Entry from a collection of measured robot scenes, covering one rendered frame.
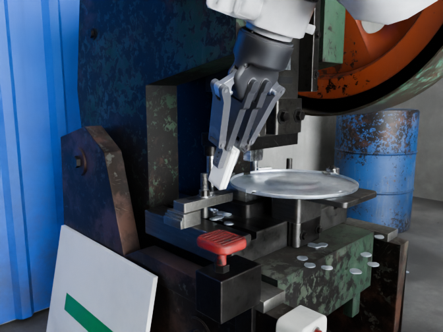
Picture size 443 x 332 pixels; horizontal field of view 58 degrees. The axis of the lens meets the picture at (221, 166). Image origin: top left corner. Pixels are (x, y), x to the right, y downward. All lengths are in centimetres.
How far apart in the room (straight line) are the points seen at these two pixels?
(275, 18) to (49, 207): 161
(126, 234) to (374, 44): 85
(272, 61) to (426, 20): 69
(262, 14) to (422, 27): 71
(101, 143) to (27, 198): 89
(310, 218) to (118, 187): 48
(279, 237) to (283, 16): 53
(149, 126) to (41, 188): 101
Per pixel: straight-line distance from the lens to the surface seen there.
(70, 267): 128
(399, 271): 112
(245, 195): 95
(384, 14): 44
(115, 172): 106
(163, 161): 104
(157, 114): 102
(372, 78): 120
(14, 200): 188
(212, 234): 66
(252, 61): 52
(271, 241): 89
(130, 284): 100
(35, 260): 201
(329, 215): 107
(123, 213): 106
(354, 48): 127
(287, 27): 51
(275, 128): 90
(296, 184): 90
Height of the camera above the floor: 98
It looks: 10 degrees down
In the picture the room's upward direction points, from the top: straight up
